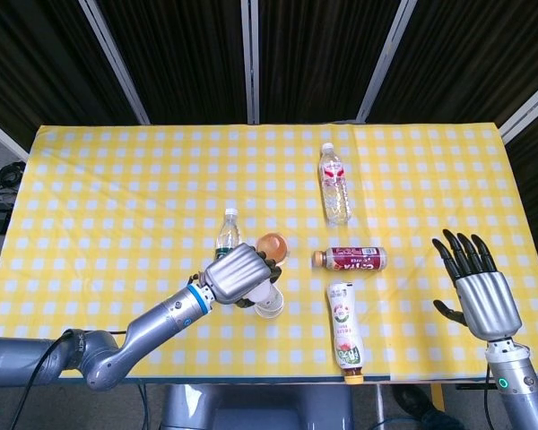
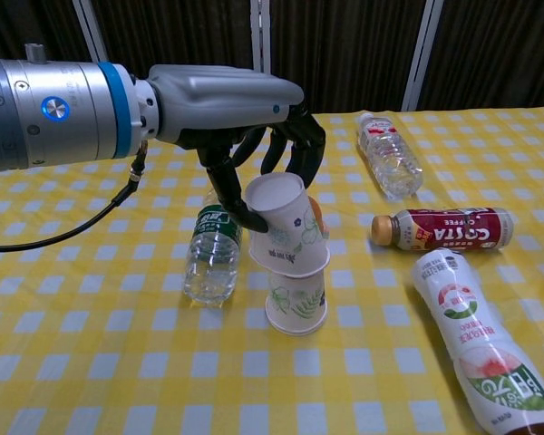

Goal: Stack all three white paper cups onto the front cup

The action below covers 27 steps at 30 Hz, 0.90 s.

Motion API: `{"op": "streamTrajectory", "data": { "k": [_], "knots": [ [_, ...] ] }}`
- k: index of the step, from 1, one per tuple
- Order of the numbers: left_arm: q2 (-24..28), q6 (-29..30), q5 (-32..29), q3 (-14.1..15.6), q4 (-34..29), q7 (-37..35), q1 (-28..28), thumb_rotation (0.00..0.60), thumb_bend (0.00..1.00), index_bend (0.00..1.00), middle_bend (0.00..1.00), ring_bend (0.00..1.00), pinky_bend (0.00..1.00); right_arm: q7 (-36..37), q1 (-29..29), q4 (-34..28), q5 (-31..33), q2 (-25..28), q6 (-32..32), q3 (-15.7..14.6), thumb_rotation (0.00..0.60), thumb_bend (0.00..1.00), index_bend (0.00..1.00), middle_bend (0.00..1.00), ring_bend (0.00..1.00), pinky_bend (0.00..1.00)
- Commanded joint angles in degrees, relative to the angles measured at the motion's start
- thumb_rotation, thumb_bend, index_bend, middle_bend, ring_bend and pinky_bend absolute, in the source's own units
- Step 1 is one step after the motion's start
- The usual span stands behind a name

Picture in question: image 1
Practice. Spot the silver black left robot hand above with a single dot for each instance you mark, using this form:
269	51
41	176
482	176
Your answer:
237	273

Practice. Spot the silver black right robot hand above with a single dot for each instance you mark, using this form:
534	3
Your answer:
486	300

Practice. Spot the paper cup with blue logo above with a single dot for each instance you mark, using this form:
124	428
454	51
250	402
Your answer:
262	293

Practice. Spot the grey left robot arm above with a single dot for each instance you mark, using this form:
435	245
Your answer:
161	318

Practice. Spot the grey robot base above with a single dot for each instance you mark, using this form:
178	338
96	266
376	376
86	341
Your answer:
251	407

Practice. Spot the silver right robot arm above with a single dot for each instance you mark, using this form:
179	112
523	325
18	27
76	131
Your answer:
515	385

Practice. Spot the orange translucent ball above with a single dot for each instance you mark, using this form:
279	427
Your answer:
273	246

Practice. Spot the clear bottle with green label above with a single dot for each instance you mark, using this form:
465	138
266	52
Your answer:
228	233

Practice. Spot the red Costa coffee bottle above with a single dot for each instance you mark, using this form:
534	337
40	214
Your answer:
354	259

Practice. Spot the white drink bottle green print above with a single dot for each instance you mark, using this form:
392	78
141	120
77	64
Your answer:
346	322

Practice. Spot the black shoe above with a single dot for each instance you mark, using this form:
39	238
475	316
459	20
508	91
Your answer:
410	401

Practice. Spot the clear bottle with red label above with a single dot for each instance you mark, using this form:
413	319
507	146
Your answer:
336	188

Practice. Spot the yellow white checked tablecloth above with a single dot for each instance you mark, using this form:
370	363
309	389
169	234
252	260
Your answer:
116	215

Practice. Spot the white partition post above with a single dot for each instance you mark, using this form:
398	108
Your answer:
114	58
251	58
385	58
526	114

